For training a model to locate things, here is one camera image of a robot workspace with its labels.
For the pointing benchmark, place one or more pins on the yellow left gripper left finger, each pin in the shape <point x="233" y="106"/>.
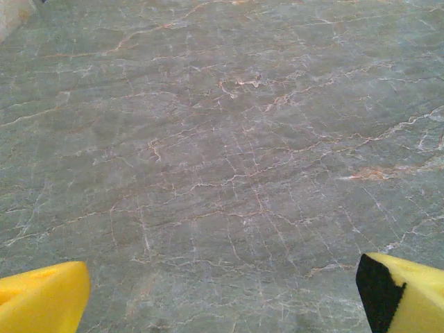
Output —
<point x="41" y="301"/>

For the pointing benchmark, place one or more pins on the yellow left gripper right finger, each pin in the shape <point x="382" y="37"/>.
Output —
<point x="419" y="301"/>

